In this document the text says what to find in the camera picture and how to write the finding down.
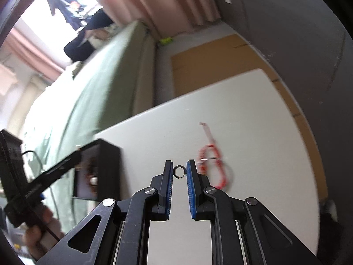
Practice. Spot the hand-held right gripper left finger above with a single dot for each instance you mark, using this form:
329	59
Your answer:
168	190

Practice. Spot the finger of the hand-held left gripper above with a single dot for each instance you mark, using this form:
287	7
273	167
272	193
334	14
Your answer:
55	169

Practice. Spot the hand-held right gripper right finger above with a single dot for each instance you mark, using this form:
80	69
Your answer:
190	190

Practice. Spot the black box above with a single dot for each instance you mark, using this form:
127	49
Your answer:
110	171

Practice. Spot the person's left hand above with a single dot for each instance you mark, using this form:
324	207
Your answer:
35	234

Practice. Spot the bed with green sheet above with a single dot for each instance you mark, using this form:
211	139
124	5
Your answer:
96	88

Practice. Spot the narrow pink curtain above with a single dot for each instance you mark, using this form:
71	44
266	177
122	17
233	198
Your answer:
33	52

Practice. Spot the dark clothes pile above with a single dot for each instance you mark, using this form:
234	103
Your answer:
80	47

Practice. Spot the flat cardboard sheet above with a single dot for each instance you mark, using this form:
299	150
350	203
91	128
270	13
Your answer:
206	52

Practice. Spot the beige bundle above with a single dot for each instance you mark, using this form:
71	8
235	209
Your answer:
99	34

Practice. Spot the small green item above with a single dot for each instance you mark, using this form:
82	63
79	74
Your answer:
166	41

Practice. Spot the hanging clothes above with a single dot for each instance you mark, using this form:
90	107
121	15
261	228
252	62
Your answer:
64	0

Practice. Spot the wide pink curtain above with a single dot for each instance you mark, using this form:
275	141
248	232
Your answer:
165	0

